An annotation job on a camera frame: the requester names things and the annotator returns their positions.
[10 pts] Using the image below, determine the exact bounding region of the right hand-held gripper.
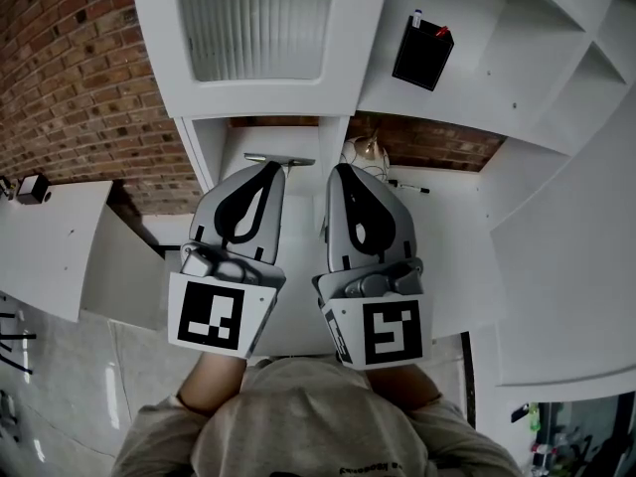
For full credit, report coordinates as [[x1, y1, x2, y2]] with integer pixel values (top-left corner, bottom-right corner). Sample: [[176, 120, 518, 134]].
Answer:
[[310, 161, 433, 372]]

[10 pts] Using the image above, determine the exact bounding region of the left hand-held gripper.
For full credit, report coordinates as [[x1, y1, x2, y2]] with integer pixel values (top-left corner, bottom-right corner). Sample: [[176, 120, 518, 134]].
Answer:
[[166, 160, 289, 361]]

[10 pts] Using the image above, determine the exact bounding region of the glass cabinet door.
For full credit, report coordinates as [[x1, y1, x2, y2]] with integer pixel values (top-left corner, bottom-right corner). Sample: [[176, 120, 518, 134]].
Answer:
[[128, 0, 395, 119]]

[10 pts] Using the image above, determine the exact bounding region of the person's right forearm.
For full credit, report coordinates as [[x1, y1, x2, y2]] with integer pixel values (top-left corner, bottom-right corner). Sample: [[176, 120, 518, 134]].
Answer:
[[366, 362, 444, 412]]

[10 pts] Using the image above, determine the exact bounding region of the person's left forearm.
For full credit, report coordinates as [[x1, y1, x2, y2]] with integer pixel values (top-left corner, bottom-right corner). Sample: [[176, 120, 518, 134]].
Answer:
[[175, 352, 248, 417]]

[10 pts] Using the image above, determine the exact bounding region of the small lamp with globe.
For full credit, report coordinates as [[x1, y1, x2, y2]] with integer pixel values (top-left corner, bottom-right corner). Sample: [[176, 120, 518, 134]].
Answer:
[[339, 133, 393, 184]]

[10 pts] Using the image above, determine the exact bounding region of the white desk with shelves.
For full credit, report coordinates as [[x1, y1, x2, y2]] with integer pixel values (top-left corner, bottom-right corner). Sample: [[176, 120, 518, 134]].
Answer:
[[173, 0, 636, 234]]

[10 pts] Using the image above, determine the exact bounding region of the black and white marker pen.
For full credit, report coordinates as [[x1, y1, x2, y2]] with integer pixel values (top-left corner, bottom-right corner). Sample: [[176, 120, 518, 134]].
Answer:
[[387, 178, 431, 195]]

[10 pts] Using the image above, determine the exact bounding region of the grey metal object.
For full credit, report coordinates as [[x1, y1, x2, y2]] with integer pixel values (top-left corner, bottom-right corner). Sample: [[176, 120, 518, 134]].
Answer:
[[242, 151, 318, 170]]

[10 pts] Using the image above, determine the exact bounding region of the black pen holder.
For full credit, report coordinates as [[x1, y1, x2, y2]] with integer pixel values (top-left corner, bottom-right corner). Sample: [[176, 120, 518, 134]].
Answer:
[[391, 14, 456, 93]]

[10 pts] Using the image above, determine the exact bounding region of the person's light shirt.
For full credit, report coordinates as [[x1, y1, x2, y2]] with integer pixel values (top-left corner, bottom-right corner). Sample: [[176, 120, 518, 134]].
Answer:
[[110, 354, 524, 477]]

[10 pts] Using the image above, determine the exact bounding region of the plain white side table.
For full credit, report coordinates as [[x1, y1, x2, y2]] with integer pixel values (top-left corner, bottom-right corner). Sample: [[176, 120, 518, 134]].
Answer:
[[0, 180, 168, 332]]

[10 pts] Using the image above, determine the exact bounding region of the dark box with white top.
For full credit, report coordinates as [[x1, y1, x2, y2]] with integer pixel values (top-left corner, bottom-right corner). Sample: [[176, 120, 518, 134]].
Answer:
[[16, 173, 52, 206]]

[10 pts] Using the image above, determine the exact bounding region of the black metal chair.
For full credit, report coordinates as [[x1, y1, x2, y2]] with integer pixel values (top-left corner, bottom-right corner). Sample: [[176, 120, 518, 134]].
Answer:
[[0, 309, 39, 376]]

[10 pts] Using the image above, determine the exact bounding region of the black framed glass window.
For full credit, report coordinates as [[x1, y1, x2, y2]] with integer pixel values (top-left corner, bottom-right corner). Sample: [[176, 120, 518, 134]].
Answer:
[[509, 396, 636, 477]]

